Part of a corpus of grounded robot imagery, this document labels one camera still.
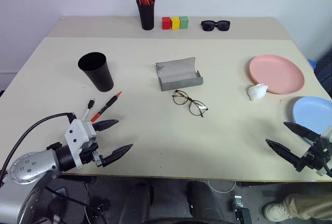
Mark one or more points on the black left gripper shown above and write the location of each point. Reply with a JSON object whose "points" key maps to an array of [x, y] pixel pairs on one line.
{"points": [[88, 154]]}

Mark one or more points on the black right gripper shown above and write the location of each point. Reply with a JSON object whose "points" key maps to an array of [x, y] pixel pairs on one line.
{"points": [[312, 156]]}

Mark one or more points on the blue plate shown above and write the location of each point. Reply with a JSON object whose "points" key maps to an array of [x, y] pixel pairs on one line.
{"points": [[313, 112]]}

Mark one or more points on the white tissue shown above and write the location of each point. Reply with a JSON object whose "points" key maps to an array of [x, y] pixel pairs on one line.
{"points": [[256, 91]]}

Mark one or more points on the grey glasses case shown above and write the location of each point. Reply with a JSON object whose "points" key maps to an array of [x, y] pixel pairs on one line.
{"points": [[176, 76]]}

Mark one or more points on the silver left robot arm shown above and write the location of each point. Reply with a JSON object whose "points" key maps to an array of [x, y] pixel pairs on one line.
{"points": [[31, 165]]}

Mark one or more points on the red and black marker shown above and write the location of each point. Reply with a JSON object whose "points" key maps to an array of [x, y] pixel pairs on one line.
{"points": [[106, 106]]}

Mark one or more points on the white and black pen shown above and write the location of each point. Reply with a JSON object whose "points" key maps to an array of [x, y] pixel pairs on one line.
{"points": [[89, 106]]}

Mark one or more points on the empty black cup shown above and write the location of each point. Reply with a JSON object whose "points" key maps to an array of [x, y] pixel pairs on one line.
{"points": [[98, 78]]}

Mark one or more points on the khaki trouser leg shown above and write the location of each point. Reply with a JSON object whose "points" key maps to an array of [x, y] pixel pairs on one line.
{"points": [[308, 206]]}

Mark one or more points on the pink plate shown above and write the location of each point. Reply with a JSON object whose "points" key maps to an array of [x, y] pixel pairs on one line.
{"points": [[275, 73]]}

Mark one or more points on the beige shoe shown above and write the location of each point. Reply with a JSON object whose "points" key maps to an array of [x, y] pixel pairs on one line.
{"points": [[275, 211]]}

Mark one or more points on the dark fabric object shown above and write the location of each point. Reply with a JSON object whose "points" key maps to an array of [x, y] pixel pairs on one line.
{"points": [[324, 71]]}

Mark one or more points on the blue round object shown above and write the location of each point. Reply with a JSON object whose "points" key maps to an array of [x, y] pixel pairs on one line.
{"points": [[311, 63]]}

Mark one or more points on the black floor device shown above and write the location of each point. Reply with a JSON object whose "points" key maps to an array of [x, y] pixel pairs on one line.
{"points": [[241, 211]]}

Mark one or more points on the dark rounded shape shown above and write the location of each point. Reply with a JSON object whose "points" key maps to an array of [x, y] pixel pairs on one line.
{"points": [[205, 200]]}

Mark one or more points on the silver robot torso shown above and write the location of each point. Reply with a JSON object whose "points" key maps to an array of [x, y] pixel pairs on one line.
{"points": [[10, 206]]}

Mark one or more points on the black pen holder cup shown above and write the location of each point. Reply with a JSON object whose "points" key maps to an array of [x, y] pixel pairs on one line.
{"points": [[146, 19]]}

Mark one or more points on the red block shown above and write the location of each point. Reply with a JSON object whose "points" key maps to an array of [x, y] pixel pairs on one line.
{"points": [[166, 24]]}

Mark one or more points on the yellow block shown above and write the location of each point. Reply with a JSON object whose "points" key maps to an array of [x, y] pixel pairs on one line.
{"points": [[175, 24]]}

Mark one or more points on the green block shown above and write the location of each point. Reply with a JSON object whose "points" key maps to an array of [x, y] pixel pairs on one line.
{"points": [[184, 22]]}

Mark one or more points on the black sunglasses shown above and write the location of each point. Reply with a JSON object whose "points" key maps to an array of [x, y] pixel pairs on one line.
{"points": [[207, 25]]}

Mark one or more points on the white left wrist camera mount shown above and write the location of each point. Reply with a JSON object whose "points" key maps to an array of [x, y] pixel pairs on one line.
{"points": [[75, 136]]}

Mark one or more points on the thin frame eyeglasses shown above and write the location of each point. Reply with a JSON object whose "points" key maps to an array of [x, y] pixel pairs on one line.
{"points": [[180, 99]]}

